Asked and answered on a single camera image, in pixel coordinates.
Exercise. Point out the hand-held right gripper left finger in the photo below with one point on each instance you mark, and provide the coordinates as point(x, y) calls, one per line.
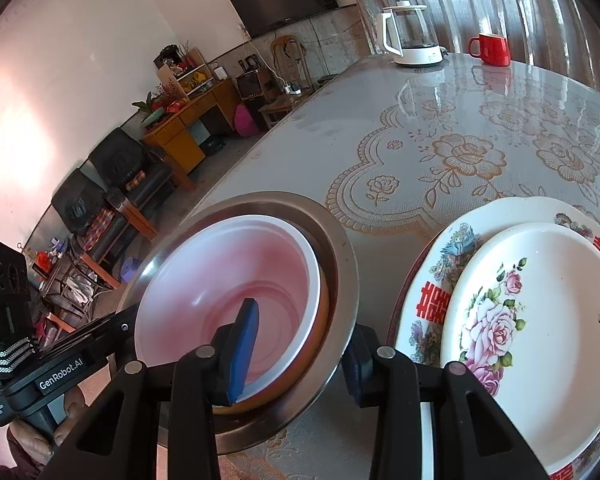
point(245, 345)

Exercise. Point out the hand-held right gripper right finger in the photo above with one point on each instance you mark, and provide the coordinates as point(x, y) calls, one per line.
point(355, 380)

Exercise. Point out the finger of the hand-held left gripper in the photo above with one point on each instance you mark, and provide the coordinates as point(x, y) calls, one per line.
point(115, 332)

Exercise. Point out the yellow plastic bowl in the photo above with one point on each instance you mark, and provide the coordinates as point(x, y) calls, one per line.
point(324, 310)

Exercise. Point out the red plastic bowl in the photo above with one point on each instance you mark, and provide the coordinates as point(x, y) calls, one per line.
point(220, 270)

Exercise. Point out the stainless steel bowl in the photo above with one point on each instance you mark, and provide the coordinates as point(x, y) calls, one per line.
point(340, 280)

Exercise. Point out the scalloped plate with red print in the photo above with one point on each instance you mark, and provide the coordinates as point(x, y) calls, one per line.
point(450, 280)

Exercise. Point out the small rose print plate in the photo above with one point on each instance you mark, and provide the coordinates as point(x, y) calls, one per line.
point(555, 360)

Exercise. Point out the person's left hand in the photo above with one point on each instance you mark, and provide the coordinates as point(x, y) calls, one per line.
point(35, 440)

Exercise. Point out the glass coffee table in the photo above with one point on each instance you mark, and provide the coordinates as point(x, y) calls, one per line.
point(75, 290)

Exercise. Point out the purple plastic stool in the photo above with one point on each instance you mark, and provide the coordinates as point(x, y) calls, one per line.
point(130, 270)

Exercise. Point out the wooden cabinet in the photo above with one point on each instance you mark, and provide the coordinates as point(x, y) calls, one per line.
point(175, 145)

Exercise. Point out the pink ball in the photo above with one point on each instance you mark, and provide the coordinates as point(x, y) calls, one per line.
point(245, 121)

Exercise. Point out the green potted plant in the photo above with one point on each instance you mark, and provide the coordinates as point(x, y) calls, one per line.
point(152, 110)

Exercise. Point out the small black television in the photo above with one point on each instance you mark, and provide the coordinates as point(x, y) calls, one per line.
point(252, 85)

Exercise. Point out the small shelf with ornaments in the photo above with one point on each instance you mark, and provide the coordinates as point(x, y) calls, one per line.
point(190, 77)

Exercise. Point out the light wooden chair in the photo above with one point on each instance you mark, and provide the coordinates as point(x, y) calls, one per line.
point(292, 55)

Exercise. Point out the white glass electric kettle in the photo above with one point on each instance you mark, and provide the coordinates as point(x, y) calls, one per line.
point(420, 55)

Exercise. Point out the red mug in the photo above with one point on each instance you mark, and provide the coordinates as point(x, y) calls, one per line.
point(495, 50)

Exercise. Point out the wide beige curtain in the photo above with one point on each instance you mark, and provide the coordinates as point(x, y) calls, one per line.
point(530, 0)

